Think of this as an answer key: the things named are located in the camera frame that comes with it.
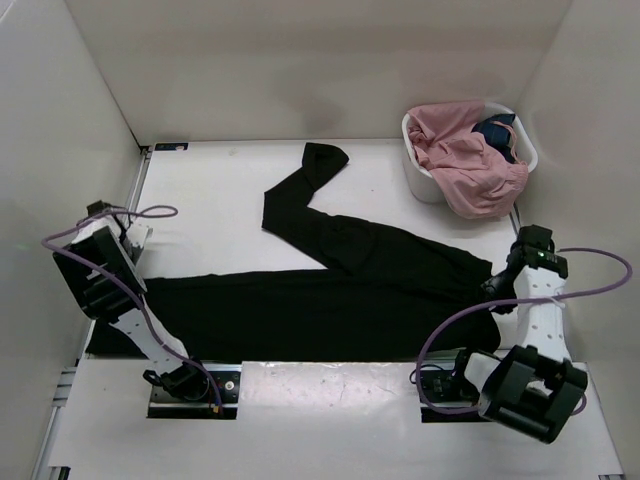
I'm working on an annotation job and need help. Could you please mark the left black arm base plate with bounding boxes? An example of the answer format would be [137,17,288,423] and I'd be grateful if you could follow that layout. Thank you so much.
[143,364,242,420]

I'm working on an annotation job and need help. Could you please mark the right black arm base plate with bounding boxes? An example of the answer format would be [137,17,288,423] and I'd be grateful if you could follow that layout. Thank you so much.
[409,368,518,424]

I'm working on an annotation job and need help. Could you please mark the blue label sticker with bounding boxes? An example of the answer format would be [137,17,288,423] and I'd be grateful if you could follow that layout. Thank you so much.
[154,142,189,151]

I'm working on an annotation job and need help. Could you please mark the aluminium rail frame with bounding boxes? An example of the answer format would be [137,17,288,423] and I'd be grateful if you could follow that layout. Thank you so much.
[29,144,626,480]

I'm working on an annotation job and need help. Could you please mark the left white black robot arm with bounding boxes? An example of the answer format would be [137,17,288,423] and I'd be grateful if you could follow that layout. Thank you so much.
[42,201,221,410]

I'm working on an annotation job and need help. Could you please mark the navy blue garment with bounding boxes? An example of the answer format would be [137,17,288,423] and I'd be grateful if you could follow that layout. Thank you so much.
[472,114,518,164]

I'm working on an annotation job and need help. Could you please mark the pink garment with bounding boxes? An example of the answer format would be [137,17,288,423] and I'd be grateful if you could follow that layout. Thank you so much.
[407,100,529,219]

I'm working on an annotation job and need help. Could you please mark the white laundry basket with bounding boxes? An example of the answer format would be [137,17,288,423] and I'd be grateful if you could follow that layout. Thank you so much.
[401,101,538,204]

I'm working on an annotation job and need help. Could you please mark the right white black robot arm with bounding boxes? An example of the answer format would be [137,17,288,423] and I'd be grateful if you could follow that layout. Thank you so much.
[449,225,588,444]

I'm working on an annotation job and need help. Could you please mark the white front cover board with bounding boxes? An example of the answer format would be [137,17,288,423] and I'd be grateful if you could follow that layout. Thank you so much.
[51,359,621,479]

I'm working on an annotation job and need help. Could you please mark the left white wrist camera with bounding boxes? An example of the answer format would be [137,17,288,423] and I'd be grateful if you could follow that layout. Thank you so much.
[123,224,153,264]

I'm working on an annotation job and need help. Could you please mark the black trousers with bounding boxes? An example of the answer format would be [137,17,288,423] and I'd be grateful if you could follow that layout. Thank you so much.
[84,141,502,362]

